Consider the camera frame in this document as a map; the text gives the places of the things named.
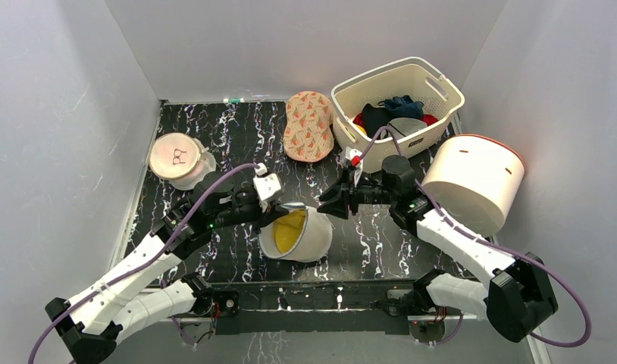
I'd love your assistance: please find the yellow bra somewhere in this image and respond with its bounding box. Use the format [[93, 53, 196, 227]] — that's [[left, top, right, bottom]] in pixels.
[[273, 209, 306, 253]]

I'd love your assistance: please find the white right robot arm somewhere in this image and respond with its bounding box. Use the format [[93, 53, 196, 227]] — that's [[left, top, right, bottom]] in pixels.
[[318, 155, 559, 342]]

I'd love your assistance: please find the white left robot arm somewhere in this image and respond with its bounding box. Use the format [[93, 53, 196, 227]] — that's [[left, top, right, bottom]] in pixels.
[[45, 165, 283, 363]]

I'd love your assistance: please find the floral padded laundry bag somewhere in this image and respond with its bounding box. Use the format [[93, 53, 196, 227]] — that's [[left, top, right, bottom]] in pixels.
[[283, 91, 335, 163]]

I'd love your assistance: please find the cream perforated laundry basket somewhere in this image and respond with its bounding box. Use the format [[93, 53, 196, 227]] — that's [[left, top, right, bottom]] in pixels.
[[330, 57, 465, 174]]

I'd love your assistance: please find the clothes pile in basket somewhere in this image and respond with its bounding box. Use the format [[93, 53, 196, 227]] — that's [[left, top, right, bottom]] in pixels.
[[352, 95, 438, 138]]

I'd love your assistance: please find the white cylindrical drum container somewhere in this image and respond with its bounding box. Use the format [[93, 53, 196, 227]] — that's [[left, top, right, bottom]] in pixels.
[[422, 134, 525, 237]]

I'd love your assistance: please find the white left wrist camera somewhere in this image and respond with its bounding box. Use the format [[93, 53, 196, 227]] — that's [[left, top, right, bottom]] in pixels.
[[253, 163, 283, 212]]

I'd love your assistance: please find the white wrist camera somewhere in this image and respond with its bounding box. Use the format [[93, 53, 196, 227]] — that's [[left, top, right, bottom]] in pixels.
[[253, 163, 283, 212], [340, 147, 363, 187]]

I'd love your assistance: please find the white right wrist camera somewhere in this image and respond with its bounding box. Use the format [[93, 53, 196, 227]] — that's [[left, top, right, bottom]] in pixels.
[[340, 147, 363, 187]]

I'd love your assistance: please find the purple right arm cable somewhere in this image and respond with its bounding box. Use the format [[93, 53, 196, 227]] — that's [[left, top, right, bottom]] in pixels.
[[355, 124, 592, 347]]

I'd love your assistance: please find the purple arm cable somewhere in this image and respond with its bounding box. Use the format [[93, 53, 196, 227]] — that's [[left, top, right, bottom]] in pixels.
[[27, 162, 262, 364], [355, 124, 592, 347]]

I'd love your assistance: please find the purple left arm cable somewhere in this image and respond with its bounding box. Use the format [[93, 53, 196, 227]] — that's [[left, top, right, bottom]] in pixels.
[[27, 162, 262, 364]]

